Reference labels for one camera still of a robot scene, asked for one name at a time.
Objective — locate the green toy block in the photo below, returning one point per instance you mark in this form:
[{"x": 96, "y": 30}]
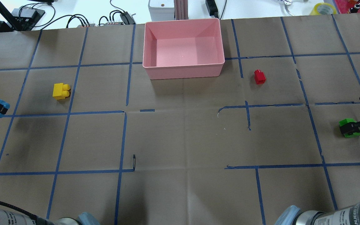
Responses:
[{"x": 348, "y": 136}]

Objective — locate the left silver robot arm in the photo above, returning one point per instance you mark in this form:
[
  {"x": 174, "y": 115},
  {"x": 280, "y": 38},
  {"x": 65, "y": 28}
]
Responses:
[{"x": 18, "y": 216}]

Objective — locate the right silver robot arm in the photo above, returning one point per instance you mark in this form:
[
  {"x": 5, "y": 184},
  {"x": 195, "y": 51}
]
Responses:
[{"x": 345, "y": 216}]

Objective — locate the pink plastic box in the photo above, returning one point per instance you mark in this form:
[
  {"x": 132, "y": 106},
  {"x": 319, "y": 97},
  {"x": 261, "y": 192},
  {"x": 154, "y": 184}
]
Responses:
[{"x": 183, "y": 49}]

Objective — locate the yellow toy block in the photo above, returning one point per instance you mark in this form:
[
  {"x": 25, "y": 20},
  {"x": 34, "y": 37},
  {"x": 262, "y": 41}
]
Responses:
[{"x": 61, "y": 91}]

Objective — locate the brown paper table cover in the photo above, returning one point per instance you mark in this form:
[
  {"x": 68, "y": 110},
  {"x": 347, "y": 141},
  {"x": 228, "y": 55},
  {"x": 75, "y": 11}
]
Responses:
[{"x": 218, "y": 150}]

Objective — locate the red toy block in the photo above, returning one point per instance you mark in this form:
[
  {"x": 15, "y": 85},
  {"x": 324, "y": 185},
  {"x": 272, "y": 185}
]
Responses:
[{"x": 259, "y": 77}]

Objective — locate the yellow tape roll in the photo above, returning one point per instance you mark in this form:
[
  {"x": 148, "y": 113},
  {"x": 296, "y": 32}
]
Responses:
[{"x": 323, "y": 9}]

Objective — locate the black power adapter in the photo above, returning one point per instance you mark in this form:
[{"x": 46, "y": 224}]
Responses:
[{"x": 212, "y": 8}]

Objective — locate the white cube device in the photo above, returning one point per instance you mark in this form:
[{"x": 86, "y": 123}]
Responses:
[{"x": 161, "y": 10}]

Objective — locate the black camera stand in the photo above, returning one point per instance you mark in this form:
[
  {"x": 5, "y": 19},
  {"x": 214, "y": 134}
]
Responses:
[{"x": 23, "y": 18}]

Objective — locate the aluminium frame post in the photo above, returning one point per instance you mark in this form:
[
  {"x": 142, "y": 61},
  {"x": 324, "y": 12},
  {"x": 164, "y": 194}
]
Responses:
[{"x": 181, "y": 10}]

